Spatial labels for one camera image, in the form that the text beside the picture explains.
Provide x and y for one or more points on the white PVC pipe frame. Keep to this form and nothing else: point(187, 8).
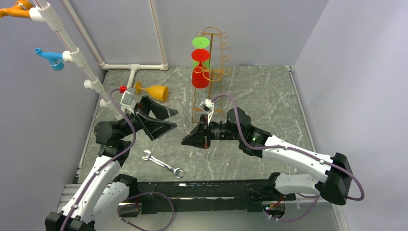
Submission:
point(43, 12)

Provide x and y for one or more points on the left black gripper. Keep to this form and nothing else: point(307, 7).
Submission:
point(154, 128)

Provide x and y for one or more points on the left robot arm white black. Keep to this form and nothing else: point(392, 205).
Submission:
point(104, 188)

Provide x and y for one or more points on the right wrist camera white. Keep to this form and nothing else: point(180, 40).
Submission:
point(208, 107)

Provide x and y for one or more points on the gold wire wine glass rack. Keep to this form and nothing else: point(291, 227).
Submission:
point(215, 65)

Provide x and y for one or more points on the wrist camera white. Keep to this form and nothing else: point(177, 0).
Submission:
point(127, 101)
point(208, 107)

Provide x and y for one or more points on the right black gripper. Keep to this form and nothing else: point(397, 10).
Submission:
point(196, 138)

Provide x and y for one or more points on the blue pipe fitting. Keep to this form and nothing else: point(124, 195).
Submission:
point(55, 59)

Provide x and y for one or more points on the red plastic wine glass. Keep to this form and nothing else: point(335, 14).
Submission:
point(199, 78)

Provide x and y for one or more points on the clear wine glass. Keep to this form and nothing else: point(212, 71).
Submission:
point(184, 127)

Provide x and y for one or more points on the orange plastic wine glass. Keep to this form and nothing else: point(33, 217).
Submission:
point(157, 92)

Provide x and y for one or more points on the green plastic wine glass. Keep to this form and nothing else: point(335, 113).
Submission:
point(200, 43)

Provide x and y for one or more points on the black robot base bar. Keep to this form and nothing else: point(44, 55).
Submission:
point(147, 198)

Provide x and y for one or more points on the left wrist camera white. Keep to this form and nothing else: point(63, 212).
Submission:
point(127, 101)

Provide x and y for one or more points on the orange pipe fitting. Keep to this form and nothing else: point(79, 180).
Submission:
point(20, 9)

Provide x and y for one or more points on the silver open-end wrench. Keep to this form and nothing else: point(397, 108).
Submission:
point(177, 172)

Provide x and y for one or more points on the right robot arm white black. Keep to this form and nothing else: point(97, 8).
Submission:
point(323, 175)

